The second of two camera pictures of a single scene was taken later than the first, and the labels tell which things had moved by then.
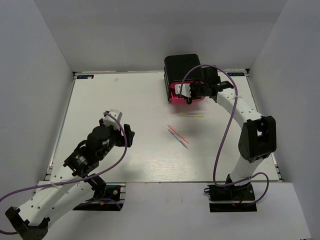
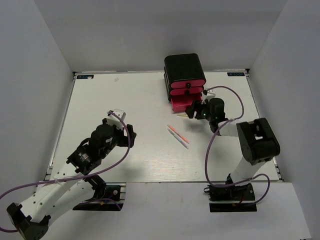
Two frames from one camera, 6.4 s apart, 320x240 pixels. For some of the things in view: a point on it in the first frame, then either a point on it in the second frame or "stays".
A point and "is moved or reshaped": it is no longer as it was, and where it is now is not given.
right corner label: (236, 74) stays
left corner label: (85, 76) stays
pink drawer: (179, 100) is moved or reshaped
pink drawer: (172, 85) stays
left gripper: (129, 135) stays
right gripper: (192, 86) to (196, 105)
